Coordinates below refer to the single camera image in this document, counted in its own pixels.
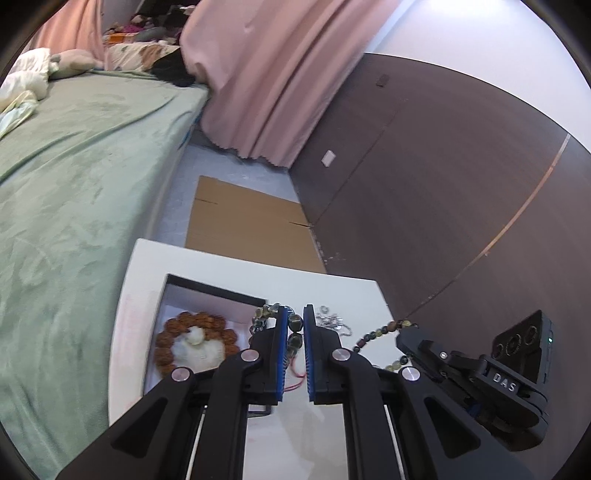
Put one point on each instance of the patterned cream pillow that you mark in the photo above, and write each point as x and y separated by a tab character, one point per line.
134	53

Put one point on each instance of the wide pink curtain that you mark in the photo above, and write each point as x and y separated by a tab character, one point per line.
277	69

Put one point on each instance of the black jewelry box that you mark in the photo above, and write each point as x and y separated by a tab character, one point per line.
194	288

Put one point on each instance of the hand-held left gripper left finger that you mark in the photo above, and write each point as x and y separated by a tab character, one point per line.
280	360

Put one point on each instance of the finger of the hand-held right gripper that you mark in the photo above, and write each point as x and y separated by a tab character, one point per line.
425	350

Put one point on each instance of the white round ornament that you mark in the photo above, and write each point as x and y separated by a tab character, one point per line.
196	346

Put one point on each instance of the small dark wall plate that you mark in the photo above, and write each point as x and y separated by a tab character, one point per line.
382	81

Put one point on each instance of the grey plush pillow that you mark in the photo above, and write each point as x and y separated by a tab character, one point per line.
74	62

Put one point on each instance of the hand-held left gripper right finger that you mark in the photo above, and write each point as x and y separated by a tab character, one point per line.
309	360

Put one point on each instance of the pile of plush toys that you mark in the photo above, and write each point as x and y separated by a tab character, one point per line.
134	30

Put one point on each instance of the white wall socket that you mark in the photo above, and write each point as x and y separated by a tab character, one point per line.
329	158

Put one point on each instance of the white crumpled quilt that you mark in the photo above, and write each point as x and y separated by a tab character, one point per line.
25	74

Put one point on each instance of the narrow pink curtain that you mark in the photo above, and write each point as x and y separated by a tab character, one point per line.
69	27

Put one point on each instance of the bed with green blanket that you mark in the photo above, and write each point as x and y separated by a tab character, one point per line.
83	194

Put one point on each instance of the flat cardboard sheet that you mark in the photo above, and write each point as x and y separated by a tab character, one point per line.
244	221

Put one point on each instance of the white table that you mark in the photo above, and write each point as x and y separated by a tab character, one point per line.
138	295

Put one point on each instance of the black cloth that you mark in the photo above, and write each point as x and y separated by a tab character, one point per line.
173	67

